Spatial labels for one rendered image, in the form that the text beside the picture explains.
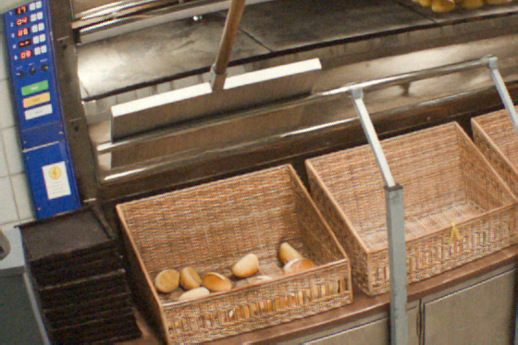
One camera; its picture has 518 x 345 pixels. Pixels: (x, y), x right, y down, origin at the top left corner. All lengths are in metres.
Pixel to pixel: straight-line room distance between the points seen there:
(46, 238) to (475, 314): 1.35
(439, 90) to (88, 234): 1.26
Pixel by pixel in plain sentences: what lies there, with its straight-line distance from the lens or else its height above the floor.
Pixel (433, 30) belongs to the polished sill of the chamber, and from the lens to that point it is 3.62.
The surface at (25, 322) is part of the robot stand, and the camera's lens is 2.39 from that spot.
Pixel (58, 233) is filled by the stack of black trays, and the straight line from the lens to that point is 3.18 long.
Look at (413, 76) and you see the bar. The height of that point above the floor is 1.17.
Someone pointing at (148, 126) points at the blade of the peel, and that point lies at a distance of 2.97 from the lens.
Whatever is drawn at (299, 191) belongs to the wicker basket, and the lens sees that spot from 3.45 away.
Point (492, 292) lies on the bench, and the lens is 3.41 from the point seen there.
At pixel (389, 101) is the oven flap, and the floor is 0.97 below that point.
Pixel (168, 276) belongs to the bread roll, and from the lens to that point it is 3.40.
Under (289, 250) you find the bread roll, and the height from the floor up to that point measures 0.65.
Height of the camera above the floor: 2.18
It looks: 21 degrees down
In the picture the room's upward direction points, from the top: 8 degrees counter-clockwise
